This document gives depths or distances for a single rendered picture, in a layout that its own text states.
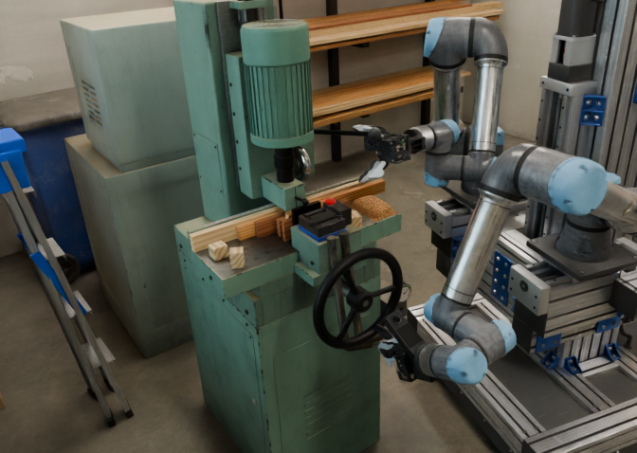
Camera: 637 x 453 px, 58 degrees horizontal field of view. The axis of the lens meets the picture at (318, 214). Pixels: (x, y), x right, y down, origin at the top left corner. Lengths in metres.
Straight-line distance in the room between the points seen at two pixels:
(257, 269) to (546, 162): 0.74
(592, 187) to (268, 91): 0.78
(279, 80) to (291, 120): 0.11
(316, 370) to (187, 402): 0.81
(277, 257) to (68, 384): 1.44
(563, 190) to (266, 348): 0.89
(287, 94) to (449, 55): 0.56
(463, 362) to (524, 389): 0.97
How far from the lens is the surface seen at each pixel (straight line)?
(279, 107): 1.49
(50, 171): 3.17
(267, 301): 1.57
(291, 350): 1.70
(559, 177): 1.25
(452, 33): 1.79
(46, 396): 2.72
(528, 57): 5.13
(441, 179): 1.73
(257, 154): 1.68
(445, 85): 1.89
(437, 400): 2.41
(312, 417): 1.92
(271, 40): 1.45
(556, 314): 1.78
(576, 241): 1.74
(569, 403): 2.20
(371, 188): 1.84
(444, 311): 1.40
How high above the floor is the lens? 1.67
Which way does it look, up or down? 26 degrees down
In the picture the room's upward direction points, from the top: 3 degrees counter-clockwise
